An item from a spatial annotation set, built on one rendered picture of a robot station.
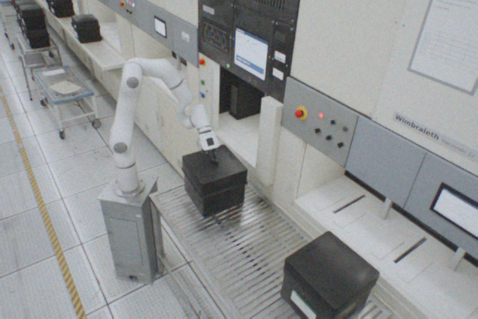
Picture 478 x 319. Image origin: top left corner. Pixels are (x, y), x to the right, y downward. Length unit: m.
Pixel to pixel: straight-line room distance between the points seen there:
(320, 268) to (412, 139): 0.64
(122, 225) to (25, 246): 1.08
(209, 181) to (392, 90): 1.02
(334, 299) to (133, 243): 1.39
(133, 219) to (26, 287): 1.00
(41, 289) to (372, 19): 2.60
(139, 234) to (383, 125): 1.60
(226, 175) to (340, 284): 0.81
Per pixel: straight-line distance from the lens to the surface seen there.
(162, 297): 2.71
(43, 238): 3.28
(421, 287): 1.91
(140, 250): 2.52
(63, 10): 5.79
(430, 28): 1.34
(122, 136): 2.02
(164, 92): 3.25
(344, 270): 1.64
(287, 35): 1.76
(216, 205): 2.08
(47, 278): 3.01
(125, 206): 2.27
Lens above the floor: 2.26
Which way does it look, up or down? 33 degrees down
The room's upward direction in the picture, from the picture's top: 3 degrees clockwise
